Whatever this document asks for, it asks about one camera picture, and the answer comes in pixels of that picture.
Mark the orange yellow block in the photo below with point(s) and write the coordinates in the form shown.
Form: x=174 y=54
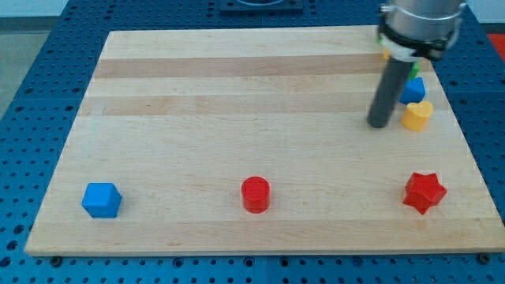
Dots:
x=386 y=54

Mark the yellow heart block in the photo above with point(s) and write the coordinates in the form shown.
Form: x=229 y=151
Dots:
x=417 y=115

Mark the blue pentagon block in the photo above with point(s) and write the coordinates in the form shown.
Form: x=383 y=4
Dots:
x=413 y=92

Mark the green block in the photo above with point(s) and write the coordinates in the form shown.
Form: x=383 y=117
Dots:
x=414 y=71

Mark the blue cube block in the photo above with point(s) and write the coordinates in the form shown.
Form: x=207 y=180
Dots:
x=101 y=200

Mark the red cylinder block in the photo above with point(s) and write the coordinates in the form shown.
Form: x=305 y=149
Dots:
x=255 y=193

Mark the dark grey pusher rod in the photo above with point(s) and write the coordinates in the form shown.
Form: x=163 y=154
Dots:
x=393 y=80

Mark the light wooden board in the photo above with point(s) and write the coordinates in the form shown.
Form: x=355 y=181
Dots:
x=178 y=119

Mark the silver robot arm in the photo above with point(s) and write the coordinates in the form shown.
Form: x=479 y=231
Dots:
x=411 y=29

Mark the red star block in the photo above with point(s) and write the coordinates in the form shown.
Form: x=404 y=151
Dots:
x=423 y=191

